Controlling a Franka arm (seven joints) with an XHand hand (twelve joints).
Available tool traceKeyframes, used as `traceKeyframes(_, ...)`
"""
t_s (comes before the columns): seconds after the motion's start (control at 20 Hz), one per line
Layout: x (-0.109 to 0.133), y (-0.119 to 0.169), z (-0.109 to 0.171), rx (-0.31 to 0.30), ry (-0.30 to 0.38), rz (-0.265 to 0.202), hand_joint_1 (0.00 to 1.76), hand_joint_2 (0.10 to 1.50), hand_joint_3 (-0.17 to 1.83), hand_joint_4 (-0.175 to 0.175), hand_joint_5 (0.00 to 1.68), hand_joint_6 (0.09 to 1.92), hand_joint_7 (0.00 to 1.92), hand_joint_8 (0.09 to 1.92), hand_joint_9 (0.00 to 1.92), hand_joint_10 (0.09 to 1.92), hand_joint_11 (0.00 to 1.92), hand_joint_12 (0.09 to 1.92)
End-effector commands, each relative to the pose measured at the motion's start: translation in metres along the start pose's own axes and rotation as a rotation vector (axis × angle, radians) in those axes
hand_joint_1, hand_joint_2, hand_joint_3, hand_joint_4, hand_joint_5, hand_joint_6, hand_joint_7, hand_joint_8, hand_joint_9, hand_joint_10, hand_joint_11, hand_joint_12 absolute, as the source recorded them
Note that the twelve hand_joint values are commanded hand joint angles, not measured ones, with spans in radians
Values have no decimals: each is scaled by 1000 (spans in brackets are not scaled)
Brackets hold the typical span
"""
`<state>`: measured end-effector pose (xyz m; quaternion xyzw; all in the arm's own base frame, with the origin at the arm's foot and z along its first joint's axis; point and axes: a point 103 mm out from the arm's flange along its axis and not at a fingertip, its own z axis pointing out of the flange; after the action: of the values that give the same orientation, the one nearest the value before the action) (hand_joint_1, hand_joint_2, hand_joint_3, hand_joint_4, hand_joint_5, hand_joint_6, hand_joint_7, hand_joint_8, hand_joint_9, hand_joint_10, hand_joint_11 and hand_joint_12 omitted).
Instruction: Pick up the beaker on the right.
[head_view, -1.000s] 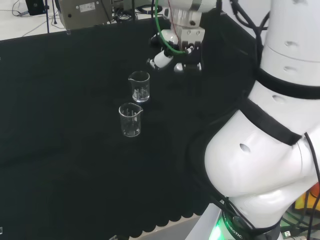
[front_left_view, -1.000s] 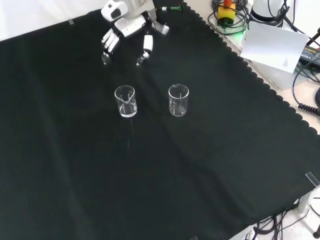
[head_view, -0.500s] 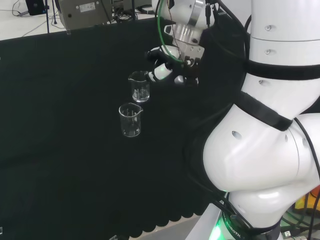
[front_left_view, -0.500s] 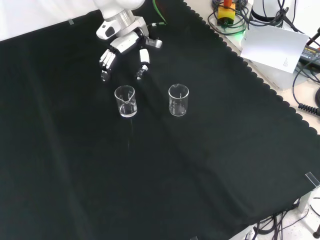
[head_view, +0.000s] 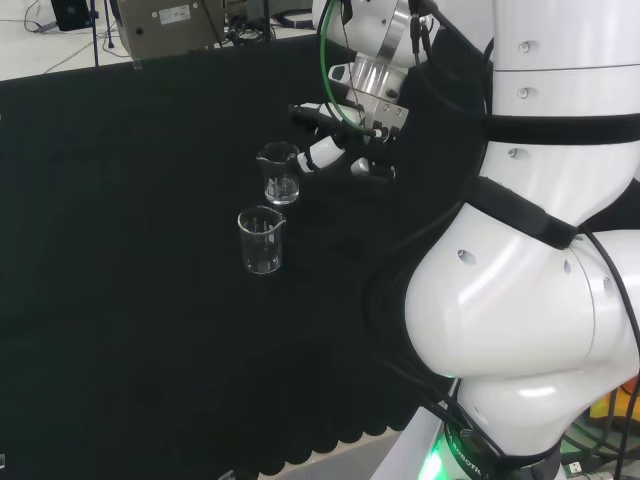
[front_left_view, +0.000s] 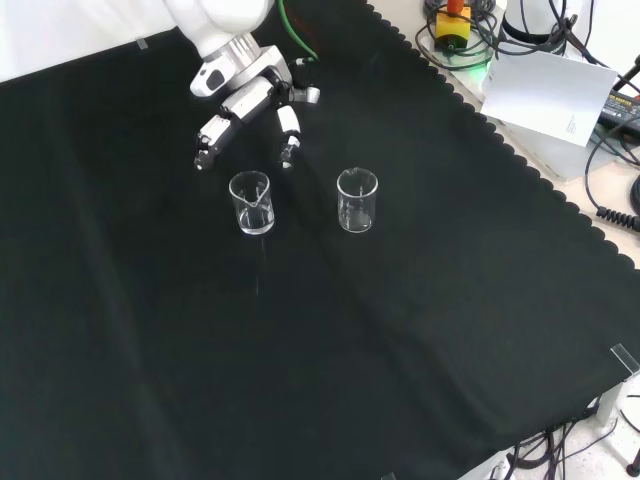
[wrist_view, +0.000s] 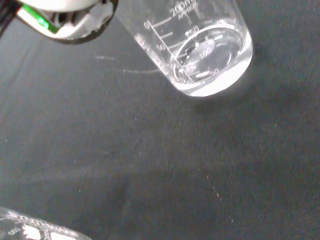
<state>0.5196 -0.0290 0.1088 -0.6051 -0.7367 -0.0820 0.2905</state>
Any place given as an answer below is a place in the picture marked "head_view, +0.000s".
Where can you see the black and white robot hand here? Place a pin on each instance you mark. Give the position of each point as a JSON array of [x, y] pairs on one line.
[[377, 120]]

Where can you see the clear glass beaker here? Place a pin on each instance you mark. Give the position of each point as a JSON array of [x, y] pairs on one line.
[[280, 175], [261, 245]]

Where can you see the black stand pole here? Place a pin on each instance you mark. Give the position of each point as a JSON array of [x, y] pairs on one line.
[[268, 20]]

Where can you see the grey metal equipment box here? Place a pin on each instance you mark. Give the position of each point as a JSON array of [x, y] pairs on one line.
[[170, 25]]

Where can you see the black bench cloth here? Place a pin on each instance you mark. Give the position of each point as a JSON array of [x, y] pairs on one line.
[[125, 250]]

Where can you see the purple tripod legs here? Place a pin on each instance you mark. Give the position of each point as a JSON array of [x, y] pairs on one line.
[[95, 35]]

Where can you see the black box device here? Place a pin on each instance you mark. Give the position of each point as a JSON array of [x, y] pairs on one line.
[[70, 12]]

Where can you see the yellow stop button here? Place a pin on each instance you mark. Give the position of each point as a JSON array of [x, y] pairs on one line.
[[620, 405]]

